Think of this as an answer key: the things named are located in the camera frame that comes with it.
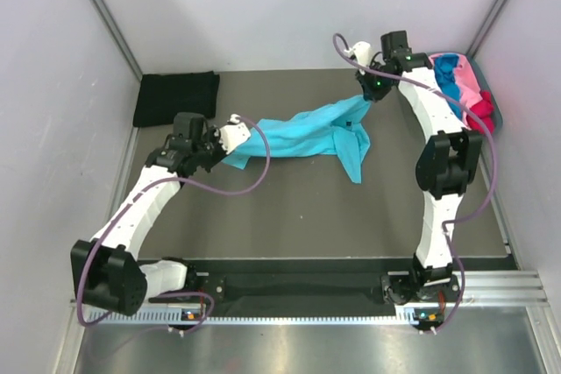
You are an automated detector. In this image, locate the left corner aluminium post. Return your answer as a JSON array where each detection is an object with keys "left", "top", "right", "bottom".
[{"left": 89, "top": 0, "right": 143, "bottom": 81}]

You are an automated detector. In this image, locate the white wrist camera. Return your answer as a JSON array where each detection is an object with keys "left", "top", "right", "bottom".
[
  {"left": 218, "top": 114, "right": 251, "bottom": 155},
  {"left": 344, "top": 41, "right": 374, "bottom": 67}
]

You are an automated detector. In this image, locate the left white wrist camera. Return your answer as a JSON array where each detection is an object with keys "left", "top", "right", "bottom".
[{"left": 218, "top": 114, "right": 251, "bottom": 155}]

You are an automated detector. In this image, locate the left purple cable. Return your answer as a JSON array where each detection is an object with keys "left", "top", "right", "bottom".
[{"left": 76, "top": 116, "right": 271, "bottom": 335}]

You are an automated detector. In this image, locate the purple cable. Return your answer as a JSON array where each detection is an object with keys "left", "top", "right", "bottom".
[
  {"left": 332, "top": 32, "right": 498, "bottom": 332},
  {"left": 76, "top": 116, "right": 271, "bottom": 335}
]

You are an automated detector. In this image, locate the folded black t shirt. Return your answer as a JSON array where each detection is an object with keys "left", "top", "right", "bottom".
[{"left": 132, "top": 71, "right": 220, "bottom": 128}]

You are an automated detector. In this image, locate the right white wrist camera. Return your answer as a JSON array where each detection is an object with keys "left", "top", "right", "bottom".
[{"left": 344, "top": 41, "right": 374, "bottom": 67}]

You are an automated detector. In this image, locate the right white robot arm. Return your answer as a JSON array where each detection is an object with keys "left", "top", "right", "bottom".
[{"left": 348, "top": 31, "right": 483, "bottom": 305}]

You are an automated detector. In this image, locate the dark blue t shirt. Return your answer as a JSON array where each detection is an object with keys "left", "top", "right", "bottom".
[{"left": 431, "top": 53, "right": 465, "bottom": 122}]

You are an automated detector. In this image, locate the corner aluminium post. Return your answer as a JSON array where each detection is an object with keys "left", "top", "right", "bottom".
[
  {"left": 89, "top": 0, "right": 143, "bottom": 81},
  {"left": 464, "top": 0, "right": 538, "bottom": 59}
]

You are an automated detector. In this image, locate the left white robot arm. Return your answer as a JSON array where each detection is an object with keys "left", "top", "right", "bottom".
[{"left": 70, "top": 112, "right": 249, "bottom": 316}]

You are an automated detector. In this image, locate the right corner aluminium post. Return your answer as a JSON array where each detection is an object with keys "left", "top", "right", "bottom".
[{"left": 464, "top": 0, "right": 538, "bottom": 59}]

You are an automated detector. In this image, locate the blue laundry basket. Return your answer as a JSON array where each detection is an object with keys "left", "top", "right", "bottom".
[{"left": 466, "top": 55, "right": 504, "bottom": 134}]

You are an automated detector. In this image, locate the magenta t shirt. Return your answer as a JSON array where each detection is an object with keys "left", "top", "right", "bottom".
[{"left": 462, "top": 90, "right": 495, "bottom": 134}]

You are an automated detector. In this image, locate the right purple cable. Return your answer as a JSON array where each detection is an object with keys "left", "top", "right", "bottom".
[{"left": 332, "top": 32, "right": 498, "bottom": 332}]

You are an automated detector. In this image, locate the pink t shirt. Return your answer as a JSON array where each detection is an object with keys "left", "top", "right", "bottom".
[{"left": 429, "top": 53, "right": 485, "bottom": 117}]

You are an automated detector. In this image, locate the slotted cable duct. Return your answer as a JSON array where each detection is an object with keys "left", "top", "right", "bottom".
[{"left": 100, "top": 304, "right": 443, "bottom": 326}]

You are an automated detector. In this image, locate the light blue t shirt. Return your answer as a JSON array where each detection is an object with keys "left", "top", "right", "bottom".
[{"left": 224, "top": 95, "right": 372, "bottom": 184}]

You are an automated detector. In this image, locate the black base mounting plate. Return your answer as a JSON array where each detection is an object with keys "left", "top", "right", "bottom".
[{"left": 147, "top": 258, "right": 465, "bottom": 317}]

